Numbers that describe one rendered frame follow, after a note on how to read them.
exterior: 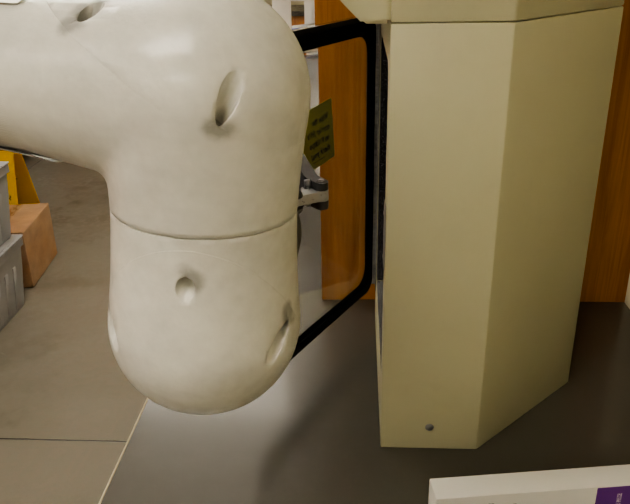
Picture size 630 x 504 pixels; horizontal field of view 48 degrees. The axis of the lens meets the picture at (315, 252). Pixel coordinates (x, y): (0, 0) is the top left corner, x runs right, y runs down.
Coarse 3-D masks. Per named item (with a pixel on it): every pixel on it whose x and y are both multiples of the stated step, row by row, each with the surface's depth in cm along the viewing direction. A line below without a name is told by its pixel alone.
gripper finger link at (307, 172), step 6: (306, 162) 66; (306, 168) 64; (312, 168) 64; (306, 174) 62; (312, 174) 62; (300, 180) 64; (312, 180) 61; (318, 180) 60; (324, 180) 61; (300, 186) 65; (312, 186) 61; (318, 186) 60; (324, 186) 60; (312, 204) 62; (318, 204) 61; (324, 204) 61
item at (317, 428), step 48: (336, 336) 106; (576, 336) 105; (624, 336) 104; (288, 384) 95; (336, 384) 94; (576, 384) 94; (624, 384) 93; (144, 432) 86; (192, 432) 86; (240, 432) 86; (288, 432) 86; (336, 432) 85; (528, 432) 85; (576, 432) 85; (624, 432) 84; (144, 480) 78; (192, 480) 78; (240, 480) 78; (288, 480) 78; (336, 480) 78; (384, 480) 78
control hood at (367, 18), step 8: (344, 0) 63; (352, 0) 63; (360, 0) 63; (368, 0) 63; (376, 0) 63; (384, 0) 63; (352, 8) 63; (360, 8) 63; (368, 8) 63; (376, 8) 63; (384, 8) 63; (360, 16) 64; (368, 16) 64; (376, 16) 64; (384, 16) 63
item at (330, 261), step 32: (320, 64) 83; (352, 64) 90; (320, 96) 85; (352, 96) 92; (320, 128) 86; (352, 128) 93; (320, 160) 88; (352, 160) 95; (352, 192) 97; (320, 224) 91; (352, 224) 99; (320, 256) 93; (352, 256) 101; (320, 288) 94; (352, 288) 103
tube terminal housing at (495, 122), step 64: (448, 0) 63; (512, 0) 62; (576, 0) 69; (448, 64) 65; (512, 64) 65; (576, 64) 72; (448, 128) 67; (512, 128) 68; (576, 128) 76; (448, 192) 70; (512, 192) 71; (576, 192) 80; (448, 256) 72; (512, 256) 75; (576, 256) 85; (384, 320) 76; (448, 320) 75; (512, 320) 79; (576, 320) 90; (384, 384) 79; (448, 384) 79; (512, 384) 83; (448, 448) 82
